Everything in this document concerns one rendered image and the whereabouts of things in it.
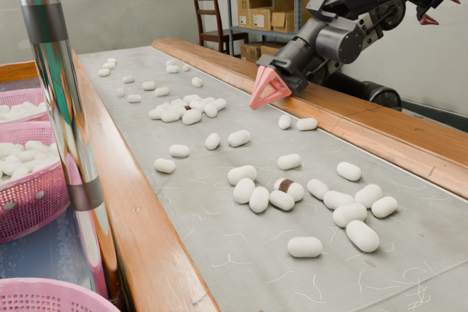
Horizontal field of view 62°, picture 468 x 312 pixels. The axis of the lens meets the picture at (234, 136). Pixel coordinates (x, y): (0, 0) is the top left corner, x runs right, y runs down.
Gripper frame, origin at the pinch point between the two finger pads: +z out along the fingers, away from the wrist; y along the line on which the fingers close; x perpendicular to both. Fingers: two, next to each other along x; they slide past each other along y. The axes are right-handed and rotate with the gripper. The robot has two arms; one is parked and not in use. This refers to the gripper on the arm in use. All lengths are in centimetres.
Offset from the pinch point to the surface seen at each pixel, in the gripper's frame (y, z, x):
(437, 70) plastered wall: -107, -120, 148
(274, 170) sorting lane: 22.5, 8.2, -4.1
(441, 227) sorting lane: 41.6, 2.2, 0.9
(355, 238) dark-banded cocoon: 40.1, 8.8, -6.1
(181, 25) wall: -458, -83, 102
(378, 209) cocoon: 37.6, 4.8, -2.9
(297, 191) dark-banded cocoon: 30.9, 8.7, -6.6
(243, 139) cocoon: 13.0, 7.2, -4.9
